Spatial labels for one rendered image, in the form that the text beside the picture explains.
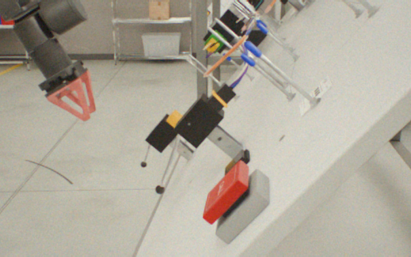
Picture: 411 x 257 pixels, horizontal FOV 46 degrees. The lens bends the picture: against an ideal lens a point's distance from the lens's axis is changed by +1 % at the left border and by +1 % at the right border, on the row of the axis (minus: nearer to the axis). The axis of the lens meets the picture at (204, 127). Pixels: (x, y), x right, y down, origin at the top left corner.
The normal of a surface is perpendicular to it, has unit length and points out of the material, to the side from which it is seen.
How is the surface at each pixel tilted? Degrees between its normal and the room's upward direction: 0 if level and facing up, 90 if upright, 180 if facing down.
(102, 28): 90
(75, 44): 90
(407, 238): 0
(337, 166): 90
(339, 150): 50
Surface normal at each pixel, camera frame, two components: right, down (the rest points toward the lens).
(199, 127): -0.07, 0.25
